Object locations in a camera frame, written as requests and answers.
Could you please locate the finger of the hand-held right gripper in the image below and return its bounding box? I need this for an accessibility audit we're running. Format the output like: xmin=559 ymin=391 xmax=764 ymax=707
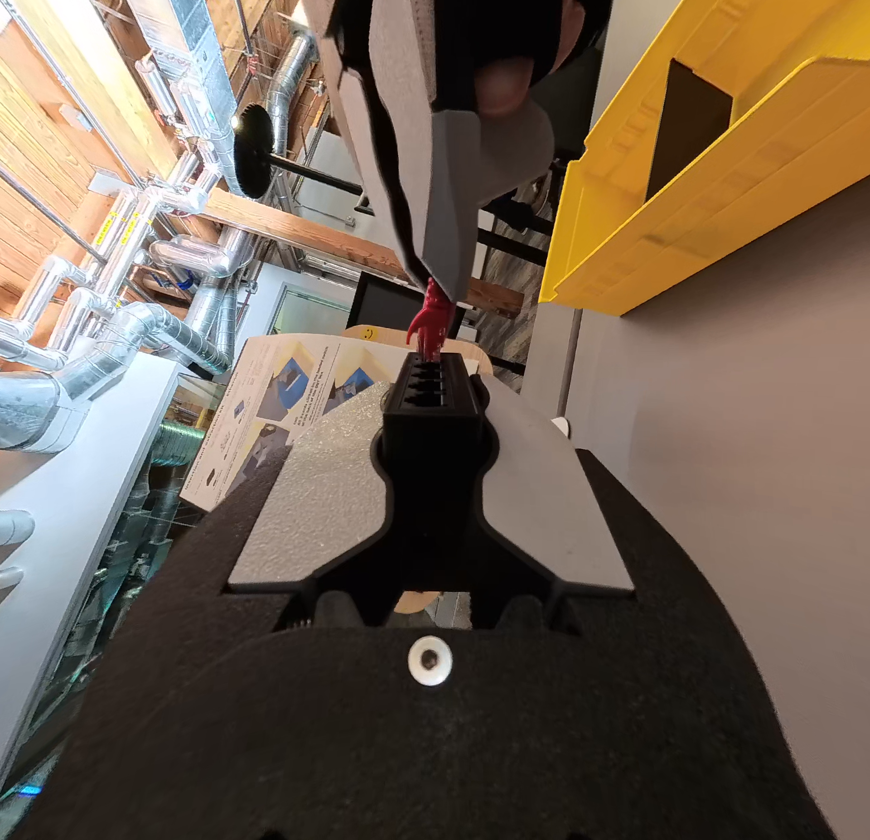
xmin=297 ymin=0 xmax=428 ymax=280
xmin=353 ymin=0 xmax=556 ymax=299

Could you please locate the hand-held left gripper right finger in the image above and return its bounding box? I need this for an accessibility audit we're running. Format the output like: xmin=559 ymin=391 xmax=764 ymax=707
xmin=474 ymin=374 xmax=636 ymax=593

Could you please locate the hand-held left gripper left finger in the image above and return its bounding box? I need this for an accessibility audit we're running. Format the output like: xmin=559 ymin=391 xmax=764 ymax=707
xmin=226 ymin=381 xmax=396 ymax=594

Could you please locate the black ethernet switch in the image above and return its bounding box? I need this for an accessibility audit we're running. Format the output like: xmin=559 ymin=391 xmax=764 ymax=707
xmin=382 ymin=352 xmax=490 ymax=586

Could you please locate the red ethernet cable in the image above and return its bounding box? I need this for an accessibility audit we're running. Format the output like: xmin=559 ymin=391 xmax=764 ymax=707
xmin=406 ymin=277 xmax=454 ymax=365

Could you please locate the person's right hand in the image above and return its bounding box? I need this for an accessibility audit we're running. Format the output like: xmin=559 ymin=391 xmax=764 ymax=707
xmin=476 ymin=0 xmax=589 ymax=119

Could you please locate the printed instruction sheet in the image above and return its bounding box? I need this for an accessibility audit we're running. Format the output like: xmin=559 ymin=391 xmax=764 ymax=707
xmin=180 ymin=335 xmax=436 ymax=515

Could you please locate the instruction sheet on stand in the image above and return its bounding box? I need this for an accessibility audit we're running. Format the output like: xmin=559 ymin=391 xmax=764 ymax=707
xmin=340 ymin=322 xmax=512 ymax=380

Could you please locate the wooden ceiling beam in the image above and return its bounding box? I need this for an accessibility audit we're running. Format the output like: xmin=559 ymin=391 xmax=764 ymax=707
xmin=203 ymin=188 xmax=526 ymax=319

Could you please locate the black monitor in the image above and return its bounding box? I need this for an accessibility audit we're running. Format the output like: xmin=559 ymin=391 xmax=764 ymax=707
xmin=347 ymin=271 xmax=471 ymax=341

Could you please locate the yellow plastic bin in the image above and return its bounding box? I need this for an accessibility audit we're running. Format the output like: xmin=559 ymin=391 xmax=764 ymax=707
xmin=539 ymin=0 xmax=870 ymax=319

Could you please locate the black metal frame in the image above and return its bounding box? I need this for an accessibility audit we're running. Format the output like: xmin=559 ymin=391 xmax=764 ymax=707
xmin=476 ymin=160 xmax=589 ymax=273

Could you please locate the silver ventilation duct cluster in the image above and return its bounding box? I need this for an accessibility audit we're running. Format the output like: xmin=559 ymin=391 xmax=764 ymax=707
xmin=0 ymin=0 xmax=320 ymax=454

